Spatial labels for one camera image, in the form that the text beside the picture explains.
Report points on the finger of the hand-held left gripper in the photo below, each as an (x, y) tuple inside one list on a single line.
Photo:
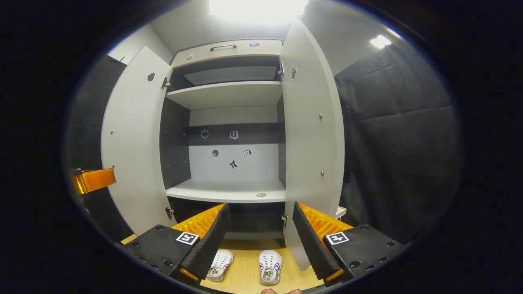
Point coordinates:
[(96, 179)]

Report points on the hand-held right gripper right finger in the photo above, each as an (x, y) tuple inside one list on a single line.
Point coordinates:
[(312, 241)]

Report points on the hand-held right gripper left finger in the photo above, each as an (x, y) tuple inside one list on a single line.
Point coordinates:
[(212, 241)]

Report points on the white shoe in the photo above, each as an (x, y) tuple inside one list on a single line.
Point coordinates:
[(220, 264), (270, 267)]

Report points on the black backdrop cloth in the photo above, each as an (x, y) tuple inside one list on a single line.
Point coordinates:
[(400, 143)]

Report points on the ceiling light panel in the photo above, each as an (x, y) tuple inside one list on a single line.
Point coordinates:
[(257, 8), (380, 41)]

